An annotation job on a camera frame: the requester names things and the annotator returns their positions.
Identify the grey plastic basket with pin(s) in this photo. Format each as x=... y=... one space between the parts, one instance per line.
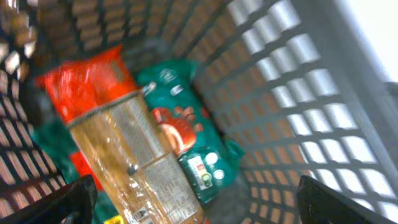
x=285 y=80

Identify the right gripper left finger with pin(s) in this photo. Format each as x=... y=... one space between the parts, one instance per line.
x=75 y=201

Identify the green Nescafe coffee bag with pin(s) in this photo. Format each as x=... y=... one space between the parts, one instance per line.
x=209 y=162

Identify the orange spaghetti packet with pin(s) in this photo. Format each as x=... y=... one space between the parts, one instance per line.
x=119 y=142

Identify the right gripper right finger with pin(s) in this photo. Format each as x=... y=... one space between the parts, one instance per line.
x=318 y=203

